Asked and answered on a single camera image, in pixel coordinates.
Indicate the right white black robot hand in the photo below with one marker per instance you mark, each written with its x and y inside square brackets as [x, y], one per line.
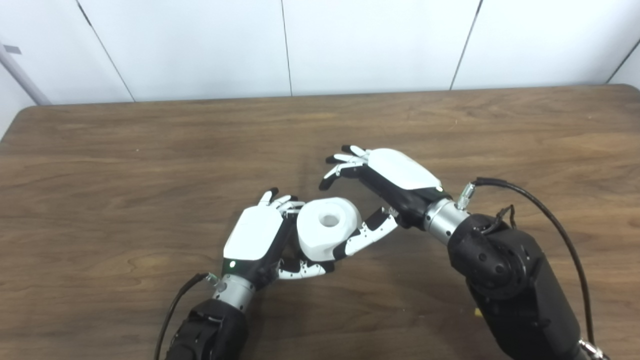
[405, 172]

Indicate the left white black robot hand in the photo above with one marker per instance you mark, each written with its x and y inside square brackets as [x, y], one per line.
[252, 235]

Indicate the round white plastic piece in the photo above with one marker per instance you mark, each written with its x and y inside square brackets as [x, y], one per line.
[322, 237]

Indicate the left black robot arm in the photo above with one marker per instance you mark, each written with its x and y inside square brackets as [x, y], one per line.
[215, 330]

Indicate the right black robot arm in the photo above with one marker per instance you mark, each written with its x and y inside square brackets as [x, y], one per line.
[515, 285]

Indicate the grey wall corner post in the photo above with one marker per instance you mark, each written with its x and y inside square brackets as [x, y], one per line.
[22, 77]

